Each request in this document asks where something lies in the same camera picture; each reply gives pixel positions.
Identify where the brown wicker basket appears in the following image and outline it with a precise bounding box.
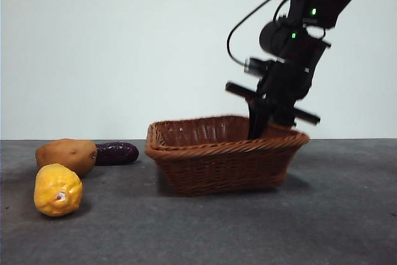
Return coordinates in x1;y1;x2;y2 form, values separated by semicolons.
145;115;310;197

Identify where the purple eggplant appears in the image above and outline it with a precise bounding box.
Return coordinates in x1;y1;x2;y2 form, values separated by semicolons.
94;141;140;166

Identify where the brown potato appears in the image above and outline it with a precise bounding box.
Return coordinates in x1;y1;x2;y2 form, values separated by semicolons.
35;138;98;178

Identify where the yellow bumpy vegetable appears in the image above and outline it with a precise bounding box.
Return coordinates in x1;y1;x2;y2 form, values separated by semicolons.
33;163;84;217

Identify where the pale grey right wrist camera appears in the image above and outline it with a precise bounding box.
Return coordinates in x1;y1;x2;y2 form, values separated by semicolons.
244;56;271;76

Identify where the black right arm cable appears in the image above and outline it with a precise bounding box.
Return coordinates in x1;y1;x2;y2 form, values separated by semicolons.
227;0;297;65

